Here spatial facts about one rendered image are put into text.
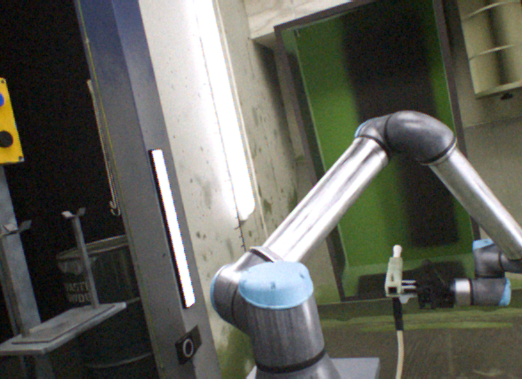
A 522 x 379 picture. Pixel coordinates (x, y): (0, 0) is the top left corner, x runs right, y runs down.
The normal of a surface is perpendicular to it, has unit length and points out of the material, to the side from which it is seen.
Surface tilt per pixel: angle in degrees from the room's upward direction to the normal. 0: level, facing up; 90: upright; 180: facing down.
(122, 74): 90
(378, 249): 99
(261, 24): 90
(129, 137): 90
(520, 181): 57
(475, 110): 90
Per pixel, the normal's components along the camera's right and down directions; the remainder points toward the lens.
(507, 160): -0.41, -0.43
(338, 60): -0.29, 0.28
